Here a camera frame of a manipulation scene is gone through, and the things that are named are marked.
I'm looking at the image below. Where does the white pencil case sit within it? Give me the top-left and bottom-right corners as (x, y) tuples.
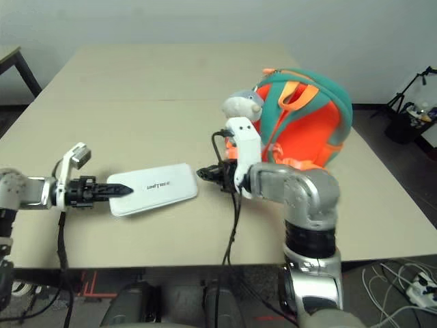
(106, 163), (199, 218)

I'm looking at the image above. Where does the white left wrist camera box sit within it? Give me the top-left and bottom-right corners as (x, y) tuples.
(55, 142), (92, 210)

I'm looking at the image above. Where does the beige side table black frame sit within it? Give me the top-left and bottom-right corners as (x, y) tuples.
(0, 46), (44, 100)

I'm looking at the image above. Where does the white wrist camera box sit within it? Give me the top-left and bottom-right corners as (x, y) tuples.
(55, 142), (92, 210)
(225, 116), (263, 200)

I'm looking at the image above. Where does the black left camera cable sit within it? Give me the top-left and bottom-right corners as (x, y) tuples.
(51, 160), (74, 328)

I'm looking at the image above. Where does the white floor cable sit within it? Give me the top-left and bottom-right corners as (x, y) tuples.
(361, 259), (437, 328)

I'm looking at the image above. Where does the grey robot leg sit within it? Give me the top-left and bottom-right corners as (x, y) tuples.
(203, 279), (246, 328)
(100, 282), (161, 328)

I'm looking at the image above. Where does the grey left robot leg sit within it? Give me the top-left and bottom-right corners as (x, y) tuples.
(100, 282), (161, 328)

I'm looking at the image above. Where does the black tripod stand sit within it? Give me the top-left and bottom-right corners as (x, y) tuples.
(371, 66), (437, 119)

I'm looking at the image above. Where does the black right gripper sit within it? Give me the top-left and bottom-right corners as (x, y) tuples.
(197, 162), (240, 193)

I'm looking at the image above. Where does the black camera cable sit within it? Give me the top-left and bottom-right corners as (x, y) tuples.
(211, 129), (242, 267)
(51, 160), (74, 328)

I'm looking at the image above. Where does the orange and teal backpack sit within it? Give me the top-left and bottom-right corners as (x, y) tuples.
(225, 67), (354, 172)

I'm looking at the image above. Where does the grey white plush keychain toy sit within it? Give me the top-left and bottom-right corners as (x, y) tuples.
(221, 89), (266, 120)

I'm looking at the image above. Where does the black right camera cable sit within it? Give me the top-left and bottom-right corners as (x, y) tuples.
(211, 129), (242, 267)

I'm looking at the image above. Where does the black storage bin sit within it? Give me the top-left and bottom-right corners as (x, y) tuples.
(384, 102), (437, 144)

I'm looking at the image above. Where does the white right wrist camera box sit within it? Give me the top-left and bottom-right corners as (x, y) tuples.
(225, 116), (263, 200)

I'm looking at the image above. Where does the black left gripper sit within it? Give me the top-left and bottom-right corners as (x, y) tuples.
(64, 176), (134, 208)

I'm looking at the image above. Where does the white power strip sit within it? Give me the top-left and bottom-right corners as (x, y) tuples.
(406, 271), (437, 307)

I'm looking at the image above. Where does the grey right robot leg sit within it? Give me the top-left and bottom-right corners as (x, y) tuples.
(203, 279), (246, 328)

